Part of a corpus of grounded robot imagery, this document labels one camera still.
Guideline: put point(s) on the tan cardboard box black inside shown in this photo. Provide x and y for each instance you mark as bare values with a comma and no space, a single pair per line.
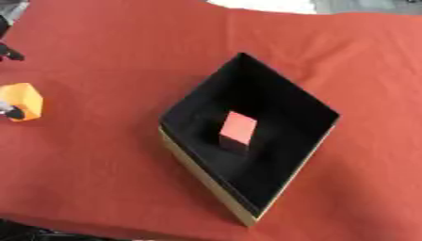
286,109

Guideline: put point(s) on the pink block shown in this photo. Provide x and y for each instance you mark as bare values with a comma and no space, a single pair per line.
239,127

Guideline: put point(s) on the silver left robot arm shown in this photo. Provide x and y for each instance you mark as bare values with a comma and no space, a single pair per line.
12,8

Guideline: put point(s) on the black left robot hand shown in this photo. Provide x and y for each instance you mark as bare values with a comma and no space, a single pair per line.
15,113

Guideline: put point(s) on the orange block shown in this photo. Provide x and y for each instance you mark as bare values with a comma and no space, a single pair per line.
25,97

